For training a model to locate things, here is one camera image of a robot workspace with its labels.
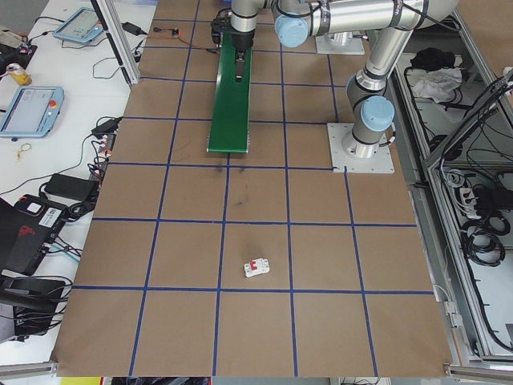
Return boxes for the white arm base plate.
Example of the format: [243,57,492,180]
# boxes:
[326,122,396,176]
[315,34,366,56]

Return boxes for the white crumpled cloth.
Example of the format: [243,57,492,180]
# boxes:
[412,67,464,103]

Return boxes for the black desktop stand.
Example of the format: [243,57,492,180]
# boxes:
[0,275,74,342]

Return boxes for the yellow drink can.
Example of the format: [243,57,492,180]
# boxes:
[6,62,33,86]

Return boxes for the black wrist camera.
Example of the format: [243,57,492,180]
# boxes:
[210,10,233,46]

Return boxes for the teach pendant with lit screen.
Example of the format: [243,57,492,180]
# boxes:
[52,6,107,44]

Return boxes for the white power strip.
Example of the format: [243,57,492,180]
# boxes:
[456,186,480,220]

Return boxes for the aluminium profile post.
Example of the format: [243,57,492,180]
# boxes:
[90,0,140,84]

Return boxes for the small key ring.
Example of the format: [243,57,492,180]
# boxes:
[14,143,35,164]

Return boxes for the black power supply brick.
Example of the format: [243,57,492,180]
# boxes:
[42,172,100,200]

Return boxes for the grey metal bracket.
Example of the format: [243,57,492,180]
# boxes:
[442,300,464,328]

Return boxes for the V-shaped metal bar frame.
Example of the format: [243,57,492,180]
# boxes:
[390,0,513,367]

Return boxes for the white red circuit breaker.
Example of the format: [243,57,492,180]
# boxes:
[243,257,272,280]

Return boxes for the green belt conveyor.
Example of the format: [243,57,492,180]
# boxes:
[205,30,255,156]

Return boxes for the black cable coil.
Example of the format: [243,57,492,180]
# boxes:
[460,224,508,268]

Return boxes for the power strip with red switches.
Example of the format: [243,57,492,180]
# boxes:
[90,134,117,177]

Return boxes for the black flat device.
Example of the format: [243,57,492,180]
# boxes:
[0,43,39,72]

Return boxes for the black red box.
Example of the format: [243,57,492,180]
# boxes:
[0,198,55,277]

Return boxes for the black cloth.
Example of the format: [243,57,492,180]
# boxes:
[409,47,458,70]

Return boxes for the teach pendant with grey screen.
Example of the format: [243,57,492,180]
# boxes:
[0,85,66,140]

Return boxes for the red black conveyor wire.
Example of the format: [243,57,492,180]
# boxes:
[178,34,220,54]

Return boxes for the beige fabric pouch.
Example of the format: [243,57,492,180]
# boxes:
[0,26,27,47]

